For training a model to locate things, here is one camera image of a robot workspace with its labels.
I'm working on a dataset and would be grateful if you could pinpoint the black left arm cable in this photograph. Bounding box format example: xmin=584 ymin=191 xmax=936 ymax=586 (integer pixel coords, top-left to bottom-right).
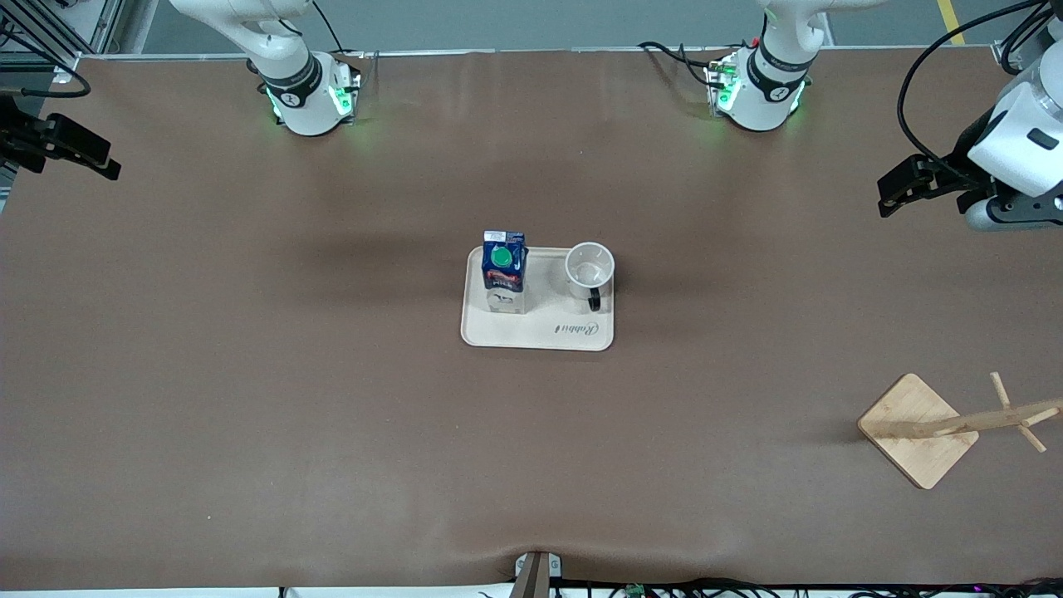
xmin=896 ymin=0 xmax=1051 ymax=164

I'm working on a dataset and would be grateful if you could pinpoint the black base cable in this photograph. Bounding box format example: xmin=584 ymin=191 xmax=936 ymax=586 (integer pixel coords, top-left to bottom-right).
xmin=637 ymin=41 xmax=719 ymax=86
xmin=311 ymin=0 xmax=368 ymax=61

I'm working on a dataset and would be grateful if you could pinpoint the blue milk carton green cap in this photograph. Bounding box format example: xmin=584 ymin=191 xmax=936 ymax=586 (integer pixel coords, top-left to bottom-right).
xmin=482 ymin=230 xmax=530 ymax=316

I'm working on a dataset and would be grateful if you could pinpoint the wooden cup stand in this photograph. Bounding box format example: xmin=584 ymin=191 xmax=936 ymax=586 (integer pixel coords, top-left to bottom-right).
xmin=857 ymin=371 xmax=1063 ymax=490

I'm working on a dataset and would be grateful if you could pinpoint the beige plastic tray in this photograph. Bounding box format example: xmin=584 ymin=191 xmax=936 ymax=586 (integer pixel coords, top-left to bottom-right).
xmin=461 ymin=246 xmax=615 ymax=352

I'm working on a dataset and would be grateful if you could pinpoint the white smiley face cup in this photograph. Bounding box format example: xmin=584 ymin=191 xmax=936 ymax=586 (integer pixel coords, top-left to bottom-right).
xmin=565 ymin=242 xmax=616 ymax=312

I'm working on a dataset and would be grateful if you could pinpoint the brown table cover mat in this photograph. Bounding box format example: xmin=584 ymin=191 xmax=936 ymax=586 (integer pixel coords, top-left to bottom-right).
xmin=0 ymin=50 xmax=1063 ymax=592

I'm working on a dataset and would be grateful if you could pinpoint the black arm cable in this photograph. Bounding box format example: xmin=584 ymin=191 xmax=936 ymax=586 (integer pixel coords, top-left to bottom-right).
xmin=896 ymin=0 xmax=1051 ymax=164
xmin=0 ymin=58 xmax=92 ymax=100

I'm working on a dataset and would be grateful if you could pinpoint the black left base cable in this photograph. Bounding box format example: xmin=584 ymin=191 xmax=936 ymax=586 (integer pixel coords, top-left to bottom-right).
xmin=637 ymin=41 xmax=719 ymax=86

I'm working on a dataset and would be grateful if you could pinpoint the grey metal camera bracket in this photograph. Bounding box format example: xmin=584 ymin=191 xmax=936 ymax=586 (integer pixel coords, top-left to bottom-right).
xmin=514 ymin=551 xmax=564 ymax=598

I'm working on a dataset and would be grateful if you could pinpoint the black right base cable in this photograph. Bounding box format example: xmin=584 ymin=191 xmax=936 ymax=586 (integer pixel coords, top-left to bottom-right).
xmin=311 ymin=0 xmax=368 ymax=61

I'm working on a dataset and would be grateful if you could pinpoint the aluminium frame profile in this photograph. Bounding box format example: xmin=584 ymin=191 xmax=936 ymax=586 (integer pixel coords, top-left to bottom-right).
xmin=0 ymin=0 xmax=127 ymax=61

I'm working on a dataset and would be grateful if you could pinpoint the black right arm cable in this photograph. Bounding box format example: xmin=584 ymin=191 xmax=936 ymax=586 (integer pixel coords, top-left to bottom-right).
xmin=0 ymin=58 xmax=92 ymax=100

